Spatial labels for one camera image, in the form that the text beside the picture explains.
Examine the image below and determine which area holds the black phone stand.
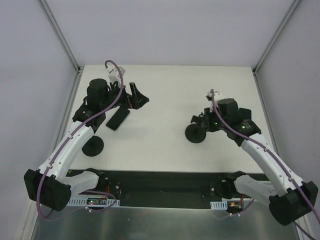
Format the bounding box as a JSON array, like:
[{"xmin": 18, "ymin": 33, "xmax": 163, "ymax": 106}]
[
  {"xmin": 185, "ymin": 121, "xmax": 207, "ymax": 144},
  {"xmin": 81, "ymin": 135, "xmax": 104, "ymax": 157}
]

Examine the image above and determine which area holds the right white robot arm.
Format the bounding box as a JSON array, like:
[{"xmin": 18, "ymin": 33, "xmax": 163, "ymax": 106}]
[{"xmin": 185, "ymin": 95, "xmax": 320, "ymax": 226}]

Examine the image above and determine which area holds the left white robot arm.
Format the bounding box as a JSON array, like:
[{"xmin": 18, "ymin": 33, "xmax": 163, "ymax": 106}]
[{"xmin": 23, "ymin": 78, "xmax": 150, "ymax": 212}]

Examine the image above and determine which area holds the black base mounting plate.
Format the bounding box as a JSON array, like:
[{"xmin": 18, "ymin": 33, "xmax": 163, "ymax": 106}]
[{"xmin": 66, "ymin": 169, "xmax": 256, "ymax": 210}]

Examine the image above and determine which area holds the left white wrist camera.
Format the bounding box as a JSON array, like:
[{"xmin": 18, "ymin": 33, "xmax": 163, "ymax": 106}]
[{"xmin": 105, "ymin": 66, "xmax": 126, "ymax": 84}]

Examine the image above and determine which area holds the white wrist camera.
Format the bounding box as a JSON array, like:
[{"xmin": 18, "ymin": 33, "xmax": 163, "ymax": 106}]
[
  {"xmin": 206, "ymin": 91, "xmax": 225, "ymax": 112},
  {"xmin": 105, "ymin": 66, "xmax": 126, "ymax": 84}
]

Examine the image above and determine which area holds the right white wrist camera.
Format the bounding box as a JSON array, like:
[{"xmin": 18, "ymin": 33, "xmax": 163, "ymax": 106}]
[{"xmin": 206, "ymin": 91, "xmax": 225, "ymax": 112}]

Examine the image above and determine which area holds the left aluminium frame post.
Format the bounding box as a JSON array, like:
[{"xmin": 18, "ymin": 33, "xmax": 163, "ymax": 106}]
[{"xmin": 37, "ymin": 0, "xmax": 81, "ymax": 74}]

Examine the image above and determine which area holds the aluminium frame post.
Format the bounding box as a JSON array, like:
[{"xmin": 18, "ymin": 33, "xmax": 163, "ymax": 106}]
[
  {"xmin": 37, "ymin": 0, "xmax": 81, "ymax": 74},
  {"xmin": 251, "ymin": 0, "xmax": 302, "ymax": 76}
]

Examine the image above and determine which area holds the right aluminium frame post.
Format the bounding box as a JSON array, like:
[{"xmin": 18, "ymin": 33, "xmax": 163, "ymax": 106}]
[{"xmin": 251, "ymin": 0, "xmax": 302, "ymax": 76}]

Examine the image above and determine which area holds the right white cable duct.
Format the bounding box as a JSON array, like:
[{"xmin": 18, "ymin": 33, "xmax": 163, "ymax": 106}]
[{"xmin": 210, "ymin": 200, "xmax": 235, "ymax": 211}]

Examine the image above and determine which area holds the white cable duct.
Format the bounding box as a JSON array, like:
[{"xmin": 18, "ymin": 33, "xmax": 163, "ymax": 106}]
[
  {"xmin": 66, "ymin": 196, "xmax": 120, "ymax": 208},
  {"xmin": 210, "ymin": 200, "xmax": 235, "ymax": 211}
]

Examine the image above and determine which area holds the left white cable duct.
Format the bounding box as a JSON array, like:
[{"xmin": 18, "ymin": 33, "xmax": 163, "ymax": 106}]
[{"xmin": 66, "ymin": 196, "xmax": 120, "ymax": 208}]

